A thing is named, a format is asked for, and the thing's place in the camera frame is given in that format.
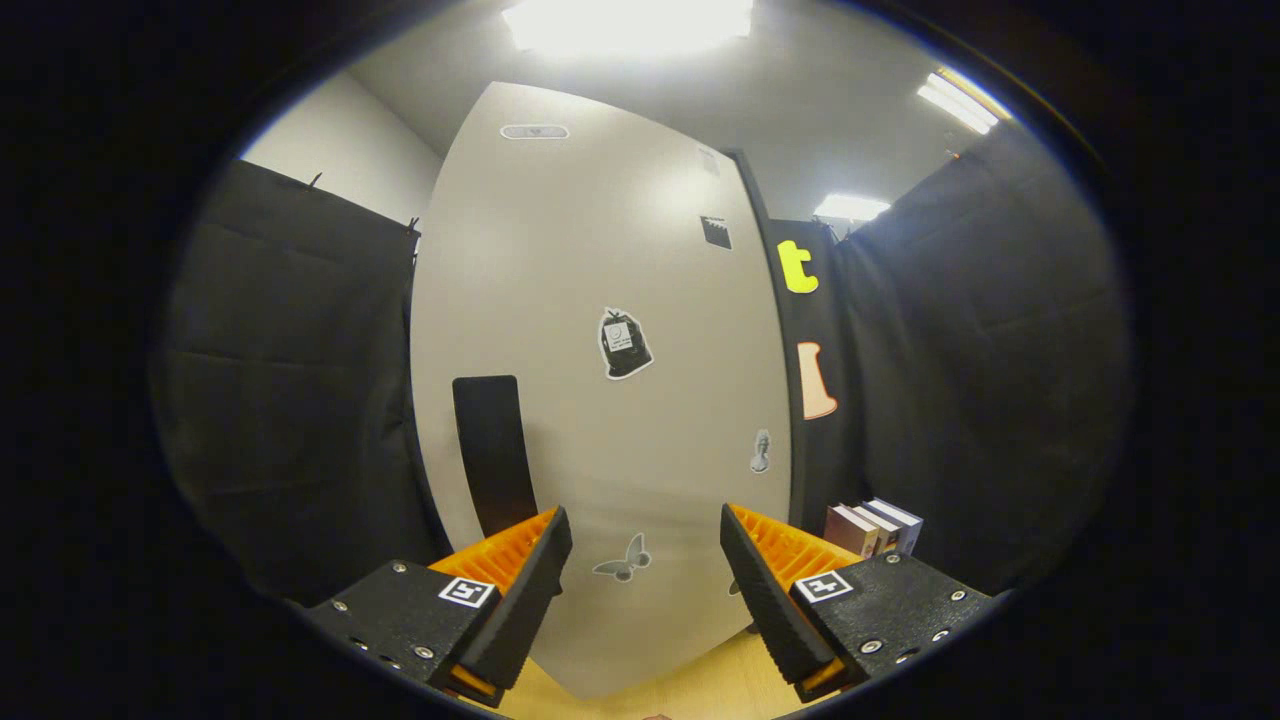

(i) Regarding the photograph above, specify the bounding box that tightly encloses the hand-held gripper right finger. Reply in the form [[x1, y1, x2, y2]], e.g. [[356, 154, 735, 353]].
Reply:
[[720, 503, 1001, 703]]

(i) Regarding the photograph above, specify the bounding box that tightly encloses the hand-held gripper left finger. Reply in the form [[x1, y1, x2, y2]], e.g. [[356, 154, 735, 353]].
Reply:
[[300, 506, 574, 709]]

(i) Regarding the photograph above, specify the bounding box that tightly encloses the black door handle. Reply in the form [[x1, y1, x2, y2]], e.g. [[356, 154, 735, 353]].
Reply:
[[452, 375, 541, 541]]

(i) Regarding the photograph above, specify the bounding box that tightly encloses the beige cabinet door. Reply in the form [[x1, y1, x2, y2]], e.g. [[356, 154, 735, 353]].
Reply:
[[410, 82, 796, 699]]

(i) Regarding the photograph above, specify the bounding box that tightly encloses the brown cover book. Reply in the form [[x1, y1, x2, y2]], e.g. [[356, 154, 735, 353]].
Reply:
[[824, 505, 881, 559]]

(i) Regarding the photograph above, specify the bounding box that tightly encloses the dark grey cabinet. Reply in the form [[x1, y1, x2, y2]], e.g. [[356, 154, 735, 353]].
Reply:
[[725, 148, 809, 531]]

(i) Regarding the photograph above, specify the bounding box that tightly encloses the white spine book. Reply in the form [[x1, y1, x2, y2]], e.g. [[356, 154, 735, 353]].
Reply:
[[850, 503, 901, 556]]

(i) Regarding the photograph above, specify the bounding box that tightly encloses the grey blue book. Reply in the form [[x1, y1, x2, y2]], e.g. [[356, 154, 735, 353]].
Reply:
[[866, 498, 924, 556]]

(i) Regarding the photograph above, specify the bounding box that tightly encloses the black backdrop cloth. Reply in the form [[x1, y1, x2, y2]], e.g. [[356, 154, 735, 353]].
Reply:
[[150, 125, 1136, 606]]

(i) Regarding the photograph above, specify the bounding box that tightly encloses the large ceiling light panel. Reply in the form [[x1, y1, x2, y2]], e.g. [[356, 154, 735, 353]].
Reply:
[[502, 0, 756, 56]]

